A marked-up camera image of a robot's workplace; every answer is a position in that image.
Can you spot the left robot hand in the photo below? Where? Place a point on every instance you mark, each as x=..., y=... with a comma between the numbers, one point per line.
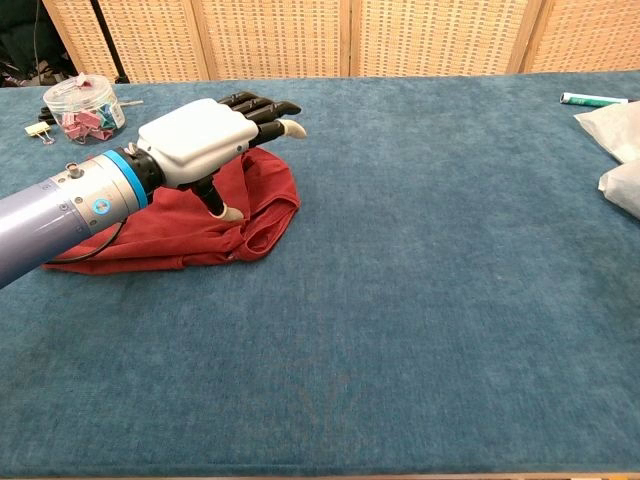
x=200, y=140

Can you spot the red T-shirt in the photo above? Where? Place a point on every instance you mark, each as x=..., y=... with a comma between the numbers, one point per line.
x=165, y=235

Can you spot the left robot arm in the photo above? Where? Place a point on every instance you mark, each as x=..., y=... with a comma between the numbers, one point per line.
x=50, y=210

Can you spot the clear jar of binder clips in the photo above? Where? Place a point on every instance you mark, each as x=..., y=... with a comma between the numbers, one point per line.
x=95, y=107

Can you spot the wicker screen panel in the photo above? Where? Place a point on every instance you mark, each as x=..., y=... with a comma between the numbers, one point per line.
x=150, y=40
x=440, y=40
x=275, y=40
x=590, y=35

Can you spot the pink binder clip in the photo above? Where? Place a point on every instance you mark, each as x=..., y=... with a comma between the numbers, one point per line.
x=82, y=81

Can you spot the black tripod stand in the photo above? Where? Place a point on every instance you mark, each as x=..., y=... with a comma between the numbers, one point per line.
x=107, y=40

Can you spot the yellow binder clip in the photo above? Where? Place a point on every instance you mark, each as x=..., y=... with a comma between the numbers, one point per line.
x=37, y=129

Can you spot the blue carpet table cover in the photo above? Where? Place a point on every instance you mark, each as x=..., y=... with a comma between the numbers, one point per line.
x=400, y=300

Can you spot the green white tube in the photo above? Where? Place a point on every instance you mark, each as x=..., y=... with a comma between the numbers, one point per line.
x=585, y=100

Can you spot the translucent bag with QR label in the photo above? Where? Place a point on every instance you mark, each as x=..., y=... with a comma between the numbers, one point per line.
x=615, y=130

